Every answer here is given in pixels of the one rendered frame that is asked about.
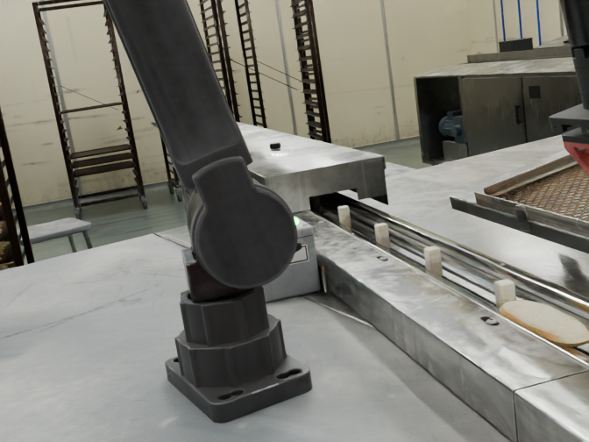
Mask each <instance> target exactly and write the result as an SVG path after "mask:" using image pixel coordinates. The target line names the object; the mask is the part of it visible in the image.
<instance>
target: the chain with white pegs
mask: <svg viewBox="0 0 589 442"><path fill-rule="evenodd" d="M309 199H310V207H312V208H314V209H315V210H318V211H320V212H322V210H321V204H320V197H319V196H311V197H310V198H309ZM337 210H338V216H339V220H338V219H336V218H334V217H332V216H330V215H328V214H326V213H325V212H322V213H323V214H325V215H326V216H328V217H331V218H333V219H335V220H337V221H338V222H339V223H341V224H343V225H346V226H348V227H350V228H351V229H352V230H354V231H356V232H359V233H361V234H362V235H364V236H366V237H368V238H369V239H372V240H374V241H375V242H377V243H379V244H381V245H383V246H385V247H386V248H388V249H390V250H392V251H394V252H396V253H398V254H399V255H401V256H403V257H405V258H407V259H409V260H411V261H413V262H414V263H416V264H418V265H420V266H422V267H424V268H426V269H428V270H429V271H431V272H433V273H435V274H437V275H439V276H441V277H443V278H444V279H446V280H447V281H449V282H452V283H454V284H456V285H458V286H459V287H460V288H462V289H465V290H467V291H469V292H471V293H472V294H474V295H475V296H478V297H480V298H482V299H484V300H485V301H487V302H489V303H491V304H493V305H495V306H496V307H498V308H500V307H501V306H502V305H503V304H504V303H506V302H511V301H516V296H515V285H514V282H512V281H510V280H508V279H505V280H500V281H496V282H494V291H495V300H496V303H494V302H490V300H489V299H487V298H485V297H483V296H481V295H479V294H477V293H476V292H474V291H472V290H470V289H468V288H466V287H464V286H462V285H461V284H459V283H457V282H454V281H452V280H451V279H449V278H447V277H446V276H444V275H443V269H442V260H441V252H440V248H439V247H436V246H430V247H426V248H424V256H425V264H426V266H424V265H423V264H421V263H419V262H417V261H416V260H413V259H410V258H409V257H408V256H406V255H404V254H402V253H400V252H398V251H396V250H394V249H393V248H391V247H390V240H389V233H388V225H387V224H385V223H380V224H376V225H374V228H375V235H376V239H373V238H371V237H370V236H368V235H366V234H364V233H363V232H360V231H358V230H356V229H355V228H353V227H351V217H350V210H349V206H347V205H343V206H338V207H337ZM573 348H575V349H577V350H579V351H580V352H582V353H584V354H586V355H588V356H589V352H587V351H585V350H583V349H582V348H578V347H577V346H573Z"/></svg>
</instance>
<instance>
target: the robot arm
mask: <svg viewBox="0 0 589 442"><path fill-rule="evenodd" d="M103 1H104V2H105V5H106V7H107V9H108V12H109V14H110V17H111V19H112V21H113V24H114V26H115V27H116V30H117V33H118V36H119V38H120V39H121V42H122V44H123V47H124V50H125V52H126V54H127V56H128V59H129V61H130V63H131V66H132V68H133V71H134V73H135V75H136V77H137V79H138V83H139V85H140V88H141V89H142V91H143V94H144V96H145V99H146V101H147V103H148V106H149V108H150V110H151V113H152V114H153V118H154V120H155V123H156V125H157V126H158V129H159V131H160V135H161V137H162V138H163V141H164V143H165V146H166V148H167V151H168V153H169V156H170V158H171V160H172V162H173V164H174V168H175V170H176V172H177V175H178V176H179V178H180V181H181V184H182V186H183V188H184V189H192V188H194V192H193V194H192V195H191V197H190V199H189V201H188V207H187V210H186V222H187V226H188V232H189V237H190V242H191V247H190V248H188V249H182V250H181V254H182V258H183V264H184V268H185V274H186V278H187V284H188V290H187V291H183V292H181V301H180V308H181V317H182V322H183V326H184V330H183V331H181V333H180V334H179V335H178V336H177V337H175V338H174V341H175V345H176V351H177V355H178V356H176V357H173V358H171V359H169V360H166V362H165V366H166V371H167V379H168V381H170V382H171V383H172V384H173V385H174V386H175V387H176V388H177V389H178V390H179V391H180V392H181V393H182V394H183V395H184V396H185V397H187V399H188V400H189V401H191V402H192V403H193V404H194V405H195V406H196V407H197V408H198V409H199V410H201V411H202V412H203V413H204V414H205V415H206V416H207V417H208V418H209V419H211V420H212V421H213V422H215V423H227V422H230V421H232V420H234V419H237V418H240V417H243V416H246V415H248V414H251V413H253V412H255V411H258V410H262V409H264V408H267V407H269V406H272V405H275V404H276V403H281V402H283V401H286V400H288V399H290V398H293V397H296V396H299V395H302V394H305V393H307V392H309V391H310V390H311V389H312V388H313V386H312V381H311V374H310V368H309V367H307V366H306V365H304V364H302V363H301V362H300V361H298V360H296V359H294V358H292V357H291V356H289V355H287V354H286V349H285V344H284V338H283V332H282V327H281V321H280V319H277V318H276V317H274V316H273V315H271V314H268V313H267V310H266V299H265V294H264V289H263V287H262V286H263V285H266V284H268V283H269V282H271V281H273V280H275V279H276V278H278V277H279V276H280V275H281V274H282V273H283V272H284V271H285V270H286V269H287V267H288V266H289V264H290V262H291V261H292V259H293V257H294V255H295V253H296V252H297V251H299V250H301V249H302V244H301V243H300V242H299V241H297V239H298V235H297V227H296V223H295V218H294V216H293V213H292V211H291V210H290V208H289V207H288V205H287V203H286V202H285V201H284V200H283V199H282V198H281V197H280V196H279V195H277V194H276V193H275V192H274V191H272V190H271V189H269V188H268V187H266V186H264V185H262V184H260V183H259V182H257V181H256V180H255V179H253V178H252V177H251V175H250V172H249V170H248V167H247V165H249V164H251V163H252V162H253V160H252V157H251V155H250V152H249V150H248V147H247V145H246V143H245V139H244V137H243V135H242V132H241V131H240V129H239V126H238V123H237V121H236V119H235V118H234V116H233V114H232V112H231V108H230V106H229V105H228V102H227V101H228V100H227V97H225V95H224V92H223V89H222V87H221V84H220V82H219V80H218V78H217V75H216V71H215V69H214V67H213V65H212V62H211V60H210V57H209V54H208V52H207V49H206V46H205V45H204V42H203V40H202V36H201V34H200V32H199V29H198V27H197V24H196V22H195V19H194V16H193V14H192V11H191V10H190V7H189V5H188V1H187V0H103ZM560 4H561V8H562V12H563V16H564V23H565V28H566V31H567V36H568V40H569V44H570V46H571V55H572V59H573V64H574V67H575V72H576V76H577V80H578V87H579V91H580V95H581V99H582V104H579V105H577V106H574V107H571V108H570V109H567V110H563V111H561V112H558V113H557V114H554V115H551V116H550V117H549V118H550V125H551V129H552V131H553V132H566V131H567V128H568V127H570V126H573V125H579V128H576V129H574V130H571V131H569V132H566V133H563V134H562V139H563V142H564V149H565V150H566V151H567V152H568V153H569V154H570V155H571V156H572V157H573V159H574V160H575V161H576V162H577V163H578V164H579V165H580V166H581V167H582V168H583V169H584V170H585V171H586V172H587V173H588V174H589V0H560Z"/></svg>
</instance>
